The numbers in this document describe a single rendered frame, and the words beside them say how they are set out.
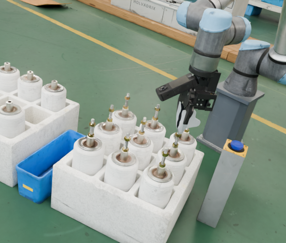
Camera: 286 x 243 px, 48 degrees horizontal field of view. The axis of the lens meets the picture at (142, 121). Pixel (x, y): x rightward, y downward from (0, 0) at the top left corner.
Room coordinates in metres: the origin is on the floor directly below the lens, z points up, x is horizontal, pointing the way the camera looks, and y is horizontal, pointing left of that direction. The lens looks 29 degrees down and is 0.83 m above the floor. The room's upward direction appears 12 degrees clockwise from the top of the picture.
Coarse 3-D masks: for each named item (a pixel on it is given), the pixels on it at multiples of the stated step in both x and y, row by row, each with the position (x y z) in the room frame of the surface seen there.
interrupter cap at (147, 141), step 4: (132, 136) 0.91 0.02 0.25; (136, 136) 0.92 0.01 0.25; (144, 136) 0.93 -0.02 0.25; (132, 140) 0.89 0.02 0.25; (144, 140) 0.91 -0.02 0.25; (148, 140) 0.91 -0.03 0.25; (132, 144) 0.87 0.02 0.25; (136, 144) 0.87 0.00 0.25; (140, 144) 0.88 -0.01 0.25; (144, 144) 0.88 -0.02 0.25; (148, 144) 0.88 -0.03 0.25
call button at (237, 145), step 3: (231, 141) 0.89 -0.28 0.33; (234, 141) 0.89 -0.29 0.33; (237, 141) 0.89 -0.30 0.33; (231, 144) 0.87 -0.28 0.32; (234, 144) 0.87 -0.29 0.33; (237, 144) 0.87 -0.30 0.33; (240, 144) 0.88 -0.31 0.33; (234, 147) 0.86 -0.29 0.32; (237, 147) 0.86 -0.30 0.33; (240, 147) 0.86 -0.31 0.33
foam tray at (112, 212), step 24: (120, 144) 0.97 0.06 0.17; (72, 168) 0.78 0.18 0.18; (192, 168) 0.91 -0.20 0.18; (72, 192) 0.75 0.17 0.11; (96, 192) 0.72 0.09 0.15; (120, 192) 0.72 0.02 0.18; (72, 216) 0.75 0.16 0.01; (96, 216) 0.72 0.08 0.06; (120, 216) 0.70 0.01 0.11; (144, 216) 0.67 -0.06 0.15; (168, 216) 0.66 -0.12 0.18; (120, 240) 0.69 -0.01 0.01; (144, 240) 0.67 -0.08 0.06
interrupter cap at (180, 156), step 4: (168, 148) 0.88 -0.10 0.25; (168, 152) 0.87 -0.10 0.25; (180, 152) 0.88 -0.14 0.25; (168, 156) 0.84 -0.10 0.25; (176, 156) 0.85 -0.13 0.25; (180, 156) 0.85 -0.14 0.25; (184, 156) 0.86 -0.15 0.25; (172, 160) 0.82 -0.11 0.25; (176, 160) 0.83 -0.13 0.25; (180, 160) 0.83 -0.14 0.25
